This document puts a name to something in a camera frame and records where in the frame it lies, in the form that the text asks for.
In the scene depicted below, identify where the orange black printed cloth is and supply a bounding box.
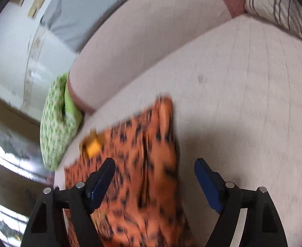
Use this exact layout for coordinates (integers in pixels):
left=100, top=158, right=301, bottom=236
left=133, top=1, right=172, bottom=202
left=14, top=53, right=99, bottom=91
left=64, top=96, right=195, bottom=247

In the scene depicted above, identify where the striped pillow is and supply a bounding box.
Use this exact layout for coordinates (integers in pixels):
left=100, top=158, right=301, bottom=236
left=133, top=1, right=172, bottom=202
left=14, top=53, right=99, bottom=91
left=244, top=0, right=302, bottom=48

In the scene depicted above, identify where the grey cloth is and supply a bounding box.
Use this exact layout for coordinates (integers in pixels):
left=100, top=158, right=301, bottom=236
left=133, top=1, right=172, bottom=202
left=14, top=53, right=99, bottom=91
left=39, top=0, right=164, bottom=54

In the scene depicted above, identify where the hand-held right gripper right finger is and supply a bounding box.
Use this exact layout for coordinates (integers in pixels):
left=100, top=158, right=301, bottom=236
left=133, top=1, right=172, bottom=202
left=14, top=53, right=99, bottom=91
left=194, top=158, right=288, bottom=247

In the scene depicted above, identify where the green patterned pillow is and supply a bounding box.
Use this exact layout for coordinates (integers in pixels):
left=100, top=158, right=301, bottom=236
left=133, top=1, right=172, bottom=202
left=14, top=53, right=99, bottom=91
left=39, top=72, right=84, bottom=171

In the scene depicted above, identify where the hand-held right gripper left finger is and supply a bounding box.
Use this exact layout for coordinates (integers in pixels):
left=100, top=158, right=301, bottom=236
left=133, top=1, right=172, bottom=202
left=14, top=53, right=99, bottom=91
left=21, top=157, right=116, bottom=247

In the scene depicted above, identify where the beige pink sofa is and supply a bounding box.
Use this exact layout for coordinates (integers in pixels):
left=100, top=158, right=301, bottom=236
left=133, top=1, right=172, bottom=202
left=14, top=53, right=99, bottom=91
left=53, top=0, right=302, bottom=247

